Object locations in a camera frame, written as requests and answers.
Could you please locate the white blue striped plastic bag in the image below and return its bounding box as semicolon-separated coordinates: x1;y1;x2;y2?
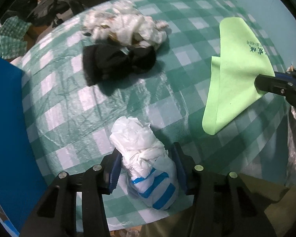
110;116;179;210

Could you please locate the black office chair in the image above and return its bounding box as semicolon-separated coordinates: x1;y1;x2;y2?
26;0;85;28

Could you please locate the green checkered tablecloth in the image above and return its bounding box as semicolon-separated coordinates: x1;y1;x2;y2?
9;0;290;232

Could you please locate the black cloth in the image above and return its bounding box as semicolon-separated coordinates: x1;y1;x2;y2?
82;43;156;86

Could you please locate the blue cardboard box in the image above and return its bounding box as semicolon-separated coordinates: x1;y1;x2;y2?
0;58;47;231

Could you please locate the green checkered cloth on box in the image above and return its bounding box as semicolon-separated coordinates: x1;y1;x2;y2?
0;16;31;59

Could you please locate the light green microfiber cloth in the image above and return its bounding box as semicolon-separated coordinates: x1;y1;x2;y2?
202;17;275;135

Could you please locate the white patterned plastic bag bundle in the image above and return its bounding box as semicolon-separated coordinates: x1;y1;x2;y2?
83;0;170;49

